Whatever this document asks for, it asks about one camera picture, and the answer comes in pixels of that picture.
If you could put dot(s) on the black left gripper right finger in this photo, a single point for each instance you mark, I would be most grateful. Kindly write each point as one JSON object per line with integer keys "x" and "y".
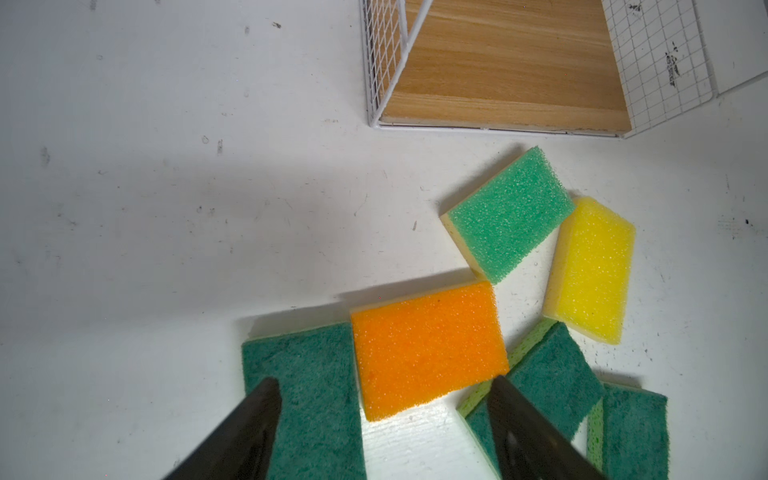
{"x": 527, "y": 445}

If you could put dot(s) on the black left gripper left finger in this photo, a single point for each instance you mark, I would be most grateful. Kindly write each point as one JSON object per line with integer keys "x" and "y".
{"x": 242, "y": 444}

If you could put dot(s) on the dark green sponge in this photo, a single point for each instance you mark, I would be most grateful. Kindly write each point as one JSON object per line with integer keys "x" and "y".
{"x": 319, "y": 433}
{"x": 627, "y": 434}
{"x": 550, "y": 370}

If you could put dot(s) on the orange sponge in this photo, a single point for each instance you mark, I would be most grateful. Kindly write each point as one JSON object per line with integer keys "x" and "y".
{"x": 413, "y": 351}

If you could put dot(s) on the light green sponge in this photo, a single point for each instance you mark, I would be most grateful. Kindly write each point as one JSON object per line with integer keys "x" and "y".
{"x": 502, "y": 221}

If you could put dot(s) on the yellow sponge centre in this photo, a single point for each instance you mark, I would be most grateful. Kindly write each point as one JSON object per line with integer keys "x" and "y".
{"x": 589, "y": 279}

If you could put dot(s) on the white wire wooden shelf unit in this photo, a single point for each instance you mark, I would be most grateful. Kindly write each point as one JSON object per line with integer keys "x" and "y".
{"x": 603, "y": 68}

